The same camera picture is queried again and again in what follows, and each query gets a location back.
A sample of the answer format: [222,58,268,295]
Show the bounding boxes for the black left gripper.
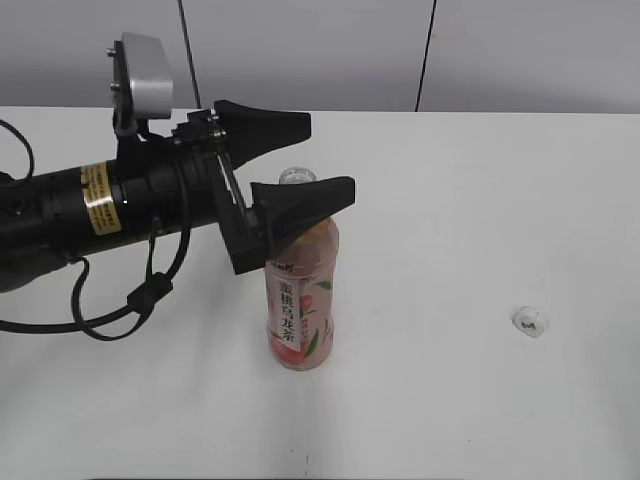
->
[114,100,356,274]

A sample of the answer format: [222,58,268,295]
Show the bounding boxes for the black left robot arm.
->
[1,100,356,291]

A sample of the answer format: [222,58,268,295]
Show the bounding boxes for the white bottle cap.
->
[511,305,549,338]

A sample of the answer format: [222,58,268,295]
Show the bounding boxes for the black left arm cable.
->
[0,118,194,342]

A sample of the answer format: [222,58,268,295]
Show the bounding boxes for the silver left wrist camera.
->
[108,32,173,137]

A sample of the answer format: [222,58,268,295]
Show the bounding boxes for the pink peach tea bottle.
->
[264,165,342,373]

